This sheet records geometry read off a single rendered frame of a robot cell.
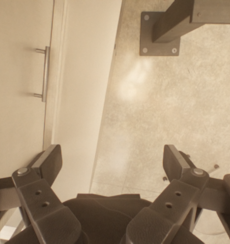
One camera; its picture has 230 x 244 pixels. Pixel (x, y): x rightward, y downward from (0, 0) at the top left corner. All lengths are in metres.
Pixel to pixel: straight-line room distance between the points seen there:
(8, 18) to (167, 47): 1.18
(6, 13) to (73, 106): 0.35
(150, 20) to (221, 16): 0.93
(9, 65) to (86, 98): 0.29
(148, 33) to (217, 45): 0.53
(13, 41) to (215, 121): 1.55
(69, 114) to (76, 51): 0.22
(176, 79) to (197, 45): 0.28
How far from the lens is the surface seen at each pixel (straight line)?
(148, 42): 1.42
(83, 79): 0.62
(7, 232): 1.16
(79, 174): 0.75
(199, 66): 1.54
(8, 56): 0.42
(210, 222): 1.58
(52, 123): 0.65
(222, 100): 1.67
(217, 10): 0.56
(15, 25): 0.44
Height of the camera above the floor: 1.40
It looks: 73 degrees down
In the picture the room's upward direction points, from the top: 177 degrees counter-clockwise
